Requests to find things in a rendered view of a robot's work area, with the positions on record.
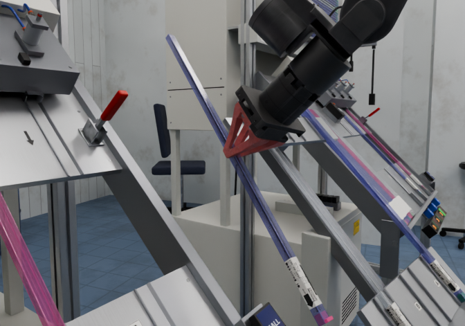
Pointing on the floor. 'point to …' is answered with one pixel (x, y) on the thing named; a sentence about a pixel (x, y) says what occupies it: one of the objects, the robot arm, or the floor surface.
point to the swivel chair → (163, 167)
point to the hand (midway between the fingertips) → (232, 151)
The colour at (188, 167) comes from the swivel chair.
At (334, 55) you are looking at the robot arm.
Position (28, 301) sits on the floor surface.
